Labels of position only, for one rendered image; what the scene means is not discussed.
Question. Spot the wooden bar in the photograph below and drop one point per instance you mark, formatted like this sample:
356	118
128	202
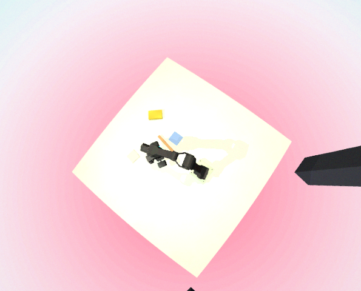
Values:
166	144

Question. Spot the yellow block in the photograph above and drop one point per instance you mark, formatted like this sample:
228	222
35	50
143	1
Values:
155	114

